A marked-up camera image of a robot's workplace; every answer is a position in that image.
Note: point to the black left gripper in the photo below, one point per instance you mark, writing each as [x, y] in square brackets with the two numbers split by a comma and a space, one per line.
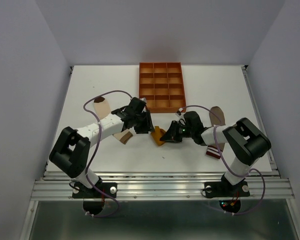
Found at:
[148, 126]

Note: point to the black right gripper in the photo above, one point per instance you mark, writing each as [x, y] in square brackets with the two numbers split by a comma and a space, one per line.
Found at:
[171, 135]

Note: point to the mustard yellow striped sock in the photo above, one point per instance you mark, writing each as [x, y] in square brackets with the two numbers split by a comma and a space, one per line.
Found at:
[157, 134]

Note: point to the orange compartment tray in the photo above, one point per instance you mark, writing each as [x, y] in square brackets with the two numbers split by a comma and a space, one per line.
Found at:
[162, 85]

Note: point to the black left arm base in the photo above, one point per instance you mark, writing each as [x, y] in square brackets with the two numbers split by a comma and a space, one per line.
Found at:
[94, 202]

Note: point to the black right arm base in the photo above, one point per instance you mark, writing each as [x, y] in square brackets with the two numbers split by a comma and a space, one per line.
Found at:
[230, 194]

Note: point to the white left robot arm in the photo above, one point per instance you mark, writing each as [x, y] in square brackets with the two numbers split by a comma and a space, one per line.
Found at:
[71, 150]

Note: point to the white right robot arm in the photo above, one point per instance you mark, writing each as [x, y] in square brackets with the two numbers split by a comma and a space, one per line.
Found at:
[247, 142]

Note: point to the taupe sock with maroon cuff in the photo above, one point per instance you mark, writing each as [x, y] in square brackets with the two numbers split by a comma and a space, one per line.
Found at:
[217, 117]

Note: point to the cream and brown sock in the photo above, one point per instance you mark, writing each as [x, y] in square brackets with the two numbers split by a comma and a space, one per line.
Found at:
[102, 109]

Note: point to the aluminium right side rail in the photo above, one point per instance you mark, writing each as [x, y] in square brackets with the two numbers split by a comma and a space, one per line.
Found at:
[257, 112]

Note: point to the aluminium front rail frame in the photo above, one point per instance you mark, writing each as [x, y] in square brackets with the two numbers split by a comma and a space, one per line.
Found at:
[180, 186]

